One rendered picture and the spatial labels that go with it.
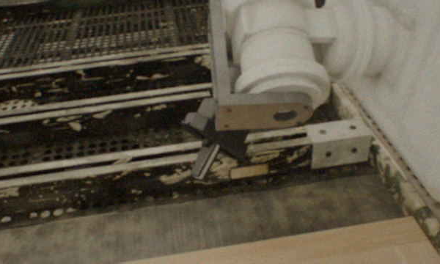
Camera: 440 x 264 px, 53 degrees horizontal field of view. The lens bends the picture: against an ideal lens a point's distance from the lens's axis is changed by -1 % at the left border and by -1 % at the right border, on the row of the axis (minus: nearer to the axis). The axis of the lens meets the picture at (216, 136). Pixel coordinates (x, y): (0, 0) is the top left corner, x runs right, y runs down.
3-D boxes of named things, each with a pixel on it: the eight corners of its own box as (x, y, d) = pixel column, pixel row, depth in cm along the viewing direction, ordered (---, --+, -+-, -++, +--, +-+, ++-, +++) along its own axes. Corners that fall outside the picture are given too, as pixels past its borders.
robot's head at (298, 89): (322, -20, 30) (210, -18, 30) (347, 89, 27) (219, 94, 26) (301, 37, 36) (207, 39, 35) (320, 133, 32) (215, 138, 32)
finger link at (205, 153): (191, 176, 72) (207, 142, 74) (202, 178, 70) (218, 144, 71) (184, 171, 72) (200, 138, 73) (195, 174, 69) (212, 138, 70)
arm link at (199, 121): (223, 158, 80) (249, 101, 83) (258, 163, 72) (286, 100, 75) (169, 123, 73) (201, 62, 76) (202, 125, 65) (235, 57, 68)
